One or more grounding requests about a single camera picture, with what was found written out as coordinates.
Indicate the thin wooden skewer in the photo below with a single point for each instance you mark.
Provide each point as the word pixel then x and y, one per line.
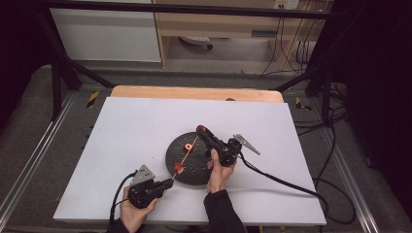
pixel 191 148

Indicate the white wall socket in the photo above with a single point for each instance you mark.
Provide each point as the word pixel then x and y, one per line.
pixel 286 4

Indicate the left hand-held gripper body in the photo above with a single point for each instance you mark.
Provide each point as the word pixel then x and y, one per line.
pixel 144 191

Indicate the black round plate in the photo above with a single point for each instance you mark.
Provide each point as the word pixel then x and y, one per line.
pixel 196 165

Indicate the yellow black striped tape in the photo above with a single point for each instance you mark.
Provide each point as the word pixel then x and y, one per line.
pixel 93 99
pixel 302 104

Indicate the white cabinet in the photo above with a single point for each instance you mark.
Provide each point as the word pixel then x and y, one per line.
pixel 107 32

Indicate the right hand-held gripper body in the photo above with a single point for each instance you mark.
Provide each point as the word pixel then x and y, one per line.
pixel 231 152

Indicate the person's right hand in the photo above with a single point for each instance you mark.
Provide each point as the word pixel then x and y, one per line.
pixel 218 176

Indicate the white board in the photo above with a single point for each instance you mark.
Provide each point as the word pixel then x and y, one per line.
pixel 129 129

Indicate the white chair base with caster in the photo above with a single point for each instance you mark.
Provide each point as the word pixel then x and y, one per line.
pixel 196 40

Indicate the light wooden desk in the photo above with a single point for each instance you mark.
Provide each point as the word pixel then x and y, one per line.
pixel 207 24

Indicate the black metal frame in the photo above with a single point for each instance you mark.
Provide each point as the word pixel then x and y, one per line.
pixel 162 8

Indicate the silver metal rail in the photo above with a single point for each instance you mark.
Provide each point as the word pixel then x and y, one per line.
pixel 353 181
pixel 35 152

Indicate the person's left hand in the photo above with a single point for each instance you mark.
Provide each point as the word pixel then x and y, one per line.
pixel 132 216

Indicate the wooden table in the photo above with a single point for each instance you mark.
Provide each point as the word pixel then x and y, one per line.
pixel 181 93

